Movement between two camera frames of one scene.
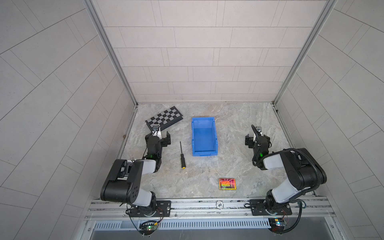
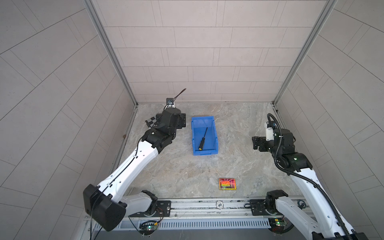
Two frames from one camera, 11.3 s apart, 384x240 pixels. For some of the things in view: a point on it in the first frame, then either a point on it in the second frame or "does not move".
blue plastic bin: (204, 139) does not move
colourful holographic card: (227, 183) does not move
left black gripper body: (163, 143) → (180, 122)
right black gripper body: (251, 144) → (271, 146)
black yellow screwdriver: (182, 159) → (202, 141)
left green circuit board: (147, 228) does not move
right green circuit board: (277, 224) does not move
